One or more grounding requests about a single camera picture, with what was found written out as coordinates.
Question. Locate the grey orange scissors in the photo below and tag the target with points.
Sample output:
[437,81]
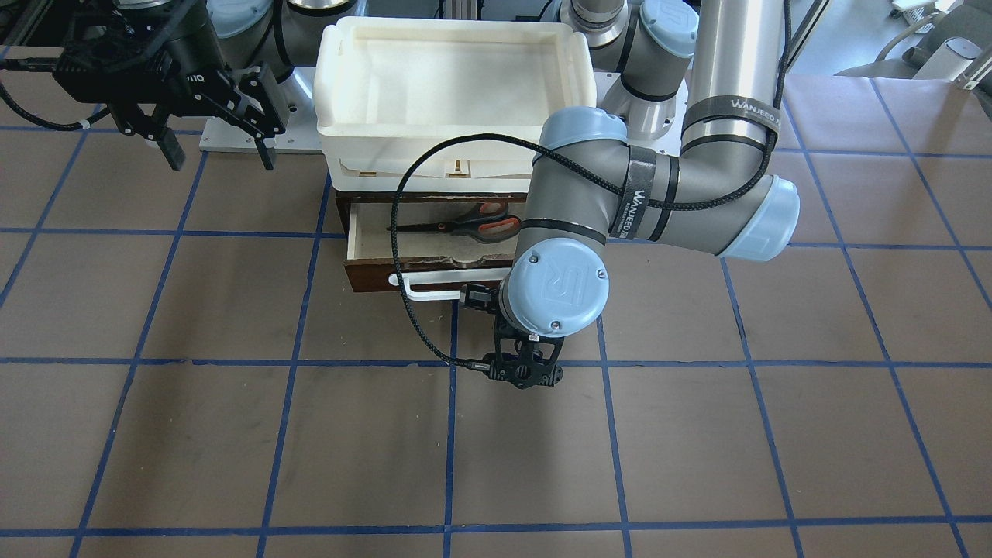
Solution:
[487,222]

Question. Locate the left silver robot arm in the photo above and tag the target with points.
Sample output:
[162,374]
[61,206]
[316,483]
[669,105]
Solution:
[715,197]

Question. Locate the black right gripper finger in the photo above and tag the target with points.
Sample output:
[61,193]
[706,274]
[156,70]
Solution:
[266,149]
[171,149]

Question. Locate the wooden drawer with white handle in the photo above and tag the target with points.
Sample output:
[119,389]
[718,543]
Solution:
[368,262]

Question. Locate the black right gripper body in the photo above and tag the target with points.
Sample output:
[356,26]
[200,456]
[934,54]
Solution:
[186,56]

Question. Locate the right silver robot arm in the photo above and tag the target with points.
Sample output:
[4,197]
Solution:
[247,63]

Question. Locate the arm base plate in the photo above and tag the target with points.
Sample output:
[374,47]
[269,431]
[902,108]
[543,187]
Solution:
[659,128]
[301,136]

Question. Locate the dark brown drawer cabinet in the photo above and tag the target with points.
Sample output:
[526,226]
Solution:
[551,202]

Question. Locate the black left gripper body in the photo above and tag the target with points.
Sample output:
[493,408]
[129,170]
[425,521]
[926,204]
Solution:
[474,299]

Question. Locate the white plastic tray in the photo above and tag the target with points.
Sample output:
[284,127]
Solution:
[386,90]

